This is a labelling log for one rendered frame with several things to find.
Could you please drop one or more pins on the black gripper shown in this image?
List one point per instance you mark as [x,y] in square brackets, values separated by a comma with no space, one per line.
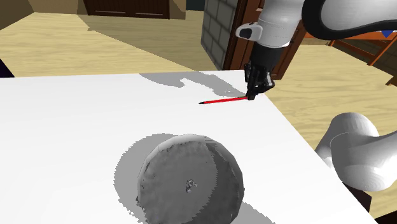
[263,60]

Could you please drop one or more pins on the red pen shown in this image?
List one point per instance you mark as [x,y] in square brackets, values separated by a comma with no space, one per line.
[224,100]

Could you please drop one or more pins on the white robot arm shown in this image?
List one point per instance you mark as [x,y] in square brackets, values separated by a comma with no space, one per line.
[356,149]

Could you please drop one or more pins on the grey bowl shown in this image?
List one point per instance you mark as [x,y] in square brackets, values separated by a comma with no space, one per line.
[190,183]

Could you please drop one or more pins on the orange wooden chair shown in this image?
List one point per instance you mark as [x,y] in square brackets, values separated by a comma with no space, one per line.
[369,43]

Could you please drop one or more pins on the dark wooden cabinet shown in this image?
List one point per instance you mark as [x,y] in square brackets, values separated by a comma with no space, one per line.
[128,8]

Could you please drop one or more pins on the dark robot stand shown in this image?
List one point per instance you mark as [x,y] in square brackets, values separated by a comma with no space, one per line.
[362,198]

